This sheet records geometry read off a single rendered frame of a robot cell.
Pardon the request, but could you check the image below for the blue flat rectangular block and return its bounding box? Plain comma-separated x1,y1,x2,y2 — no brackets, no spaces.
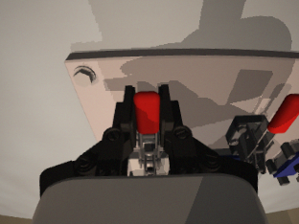
272,143,299,178

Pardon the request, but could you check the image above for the dark blue flat block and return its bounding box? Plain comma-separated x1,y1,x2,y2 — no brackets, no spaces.
213,148,240,160

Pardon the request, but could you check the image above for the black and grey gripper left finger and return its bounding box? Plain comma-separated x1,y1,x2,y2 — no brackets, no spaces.
39,85,137,197

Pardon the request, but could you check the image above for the grey fixture plate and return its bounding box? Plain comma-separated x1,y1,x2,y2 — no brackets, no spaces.
64,49,299,149

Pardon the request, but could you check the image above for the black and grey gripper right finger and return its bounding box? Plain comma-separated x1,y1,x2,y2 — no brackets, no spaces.
158,84,258,194

